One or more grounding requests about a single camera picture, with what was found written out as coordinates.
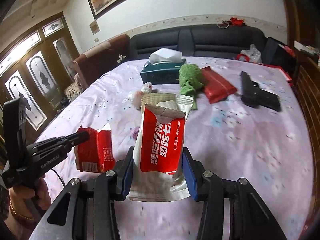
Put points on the person's left hand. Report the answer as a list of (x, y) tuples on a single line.
[(19, 194)]

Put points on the red torn cigarette pack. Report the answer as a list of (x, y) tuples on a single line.
[(95, 154)]

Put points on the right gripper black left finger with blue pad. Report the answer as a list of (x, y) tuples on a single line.
[(124, 171)]

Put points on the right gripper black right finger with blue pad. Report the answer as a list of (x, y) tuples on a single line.
[(196, 176)]

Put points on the red gift box lid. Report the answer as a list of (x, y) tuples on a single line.
[(283, 72)]

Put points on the lilac floral tablecloth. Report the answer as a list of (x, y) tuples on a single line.
[(270, 149)]

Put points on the red ribbon on sofa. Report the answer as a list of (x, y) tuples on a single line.
[(232, 22)]

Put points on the red white wet wipe pack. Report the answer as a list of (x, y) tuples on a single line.
[(157, 155)]

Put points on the green knitted cloth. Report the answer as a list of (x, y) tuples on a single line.
[(190, 81)]

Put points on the dark green tissue box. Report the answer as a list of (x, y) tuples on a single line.
[(163, 67)]

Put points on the black toy pistol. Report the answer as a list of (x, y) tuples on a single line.
[(253, 96)]

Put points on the red flat pouch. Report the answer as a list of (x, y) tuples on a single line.
[(216, 87)]

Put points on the wooden glass panel door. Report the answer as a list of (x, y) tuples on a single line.
[(39, 66)]

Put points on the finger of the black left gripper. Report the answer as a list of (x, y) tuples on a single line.
[(74, 139), (58, 150)]

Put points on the white plastic bag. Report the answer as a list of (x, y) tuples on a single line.
[(253, 54)]

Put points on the black leather sofa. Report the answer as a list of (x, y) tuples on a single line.
[(209, 40)]

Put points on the brown red armchair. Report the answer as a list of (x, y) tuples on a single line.
[(100, 59)]

